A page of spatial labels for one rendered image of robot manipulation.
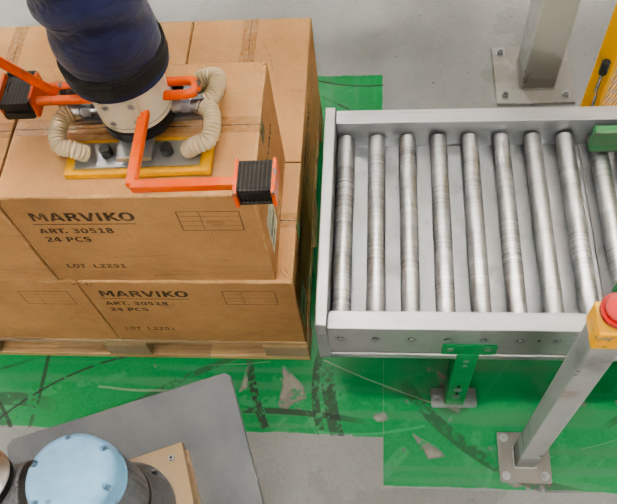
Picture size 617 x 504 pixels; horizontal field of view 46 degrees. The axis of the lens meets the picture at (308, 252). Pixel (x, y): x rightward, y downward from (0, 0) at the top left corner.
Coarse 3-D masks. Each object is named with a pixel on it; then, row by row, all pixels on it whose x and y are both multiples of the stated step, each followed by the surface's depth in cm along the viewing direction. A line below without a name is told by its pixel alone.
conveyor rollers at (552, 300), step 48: (384, 144) 216; (432, 144) 213; (528, 144) 210; (336, 192) 209; (384, 192) 207; (432, 192) 206; (480, 192) 204; (576, 192) 200; (336, 240) 200; (384, 240) 200; (480, 240) 195; (576, 240) 193; (336, 288) 192; (384, 288) 192; (480, 288) 188; (576, 288) 189
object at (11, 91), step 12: (36, 72) 163; (0, 84) 162; (12, 84) 164; (24, 84) 163; (0, 96) 162; (12, 96) 162; (24, 96) 162; (0, 108) 161; (12, 108) 161; (24, 108) 161; (36, 108) 162
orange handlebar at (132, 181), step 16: (176, 80) 161; (192, 80) 160; (48, 96) 162; (64, 96) 161; (176, 96) 159; (192, 96) 159; (144, 112) 157; (144, 128) 155; (144, 144) 154; (128, 176) 148; (144, 192) 148
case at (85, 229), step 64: (192, 64) 182; (256, 64) 180; (192, 128) 172; (256, 128) 170; (0, 192) 167; (64, 192) 166; (128, 192) 164; (192, 192) 163; (64, 256) 189; (128, 256) 188; (192, 256) 186; (256, 256) 184
